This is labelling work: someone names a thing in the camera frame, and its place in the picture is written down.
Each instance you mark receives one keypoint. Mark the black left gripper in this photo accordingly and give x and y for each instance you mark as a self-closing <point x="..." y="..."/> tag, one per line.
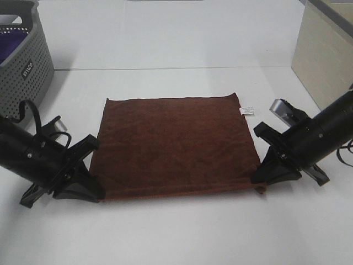
<point x="62" y="174"/>

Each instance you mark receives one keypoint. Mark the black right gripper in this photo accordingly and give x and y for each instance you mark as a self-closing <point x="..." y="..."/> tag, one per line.
<point x="281" y="163"/>

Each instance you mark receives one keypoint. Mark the brown towel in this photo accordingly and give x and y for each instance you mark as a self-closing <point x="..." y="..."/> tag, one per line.
<point x="174" y="146"/>

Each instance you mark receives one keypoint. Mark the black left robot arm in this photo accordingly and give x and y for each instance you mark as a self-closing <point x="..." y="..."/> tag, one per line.
<point x="17" y="145"/>

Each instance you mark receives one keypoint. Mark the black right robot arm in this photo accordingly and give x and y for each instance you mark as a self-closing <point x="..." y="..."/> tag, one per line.
<point x="306" y="142"/>

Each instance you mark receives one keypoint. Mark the grey perforated plastic basket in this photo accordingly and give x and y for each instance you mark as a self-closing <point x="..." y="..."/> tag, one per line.
<point x="28" y="74"/>

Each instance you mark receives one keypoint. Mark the beige plastic basket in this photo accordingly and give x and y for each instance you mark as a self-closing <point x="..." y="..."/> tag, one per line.
<point x="323" y="55"/>

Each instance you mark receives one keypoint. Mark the purple cloth in basket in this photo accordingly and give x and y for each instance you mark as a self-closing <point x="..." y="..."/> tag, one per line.
<point x="13" y="42"/>

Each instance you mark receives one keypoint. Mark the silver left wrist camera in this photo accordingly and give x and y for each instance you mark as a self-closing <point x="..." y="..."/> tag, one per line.
<point x="52" y="128"/>

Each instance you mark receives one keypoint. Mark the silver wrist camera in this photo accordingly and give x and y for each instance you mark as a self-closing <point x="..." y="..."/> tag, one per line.
<point x="52" y="128"/>
<point x="287" y="113"/>

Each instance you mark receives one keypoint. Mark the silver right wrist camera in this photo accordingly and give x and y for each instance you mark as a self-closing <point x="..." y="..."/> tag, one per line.
<point x="287" y="113"/>

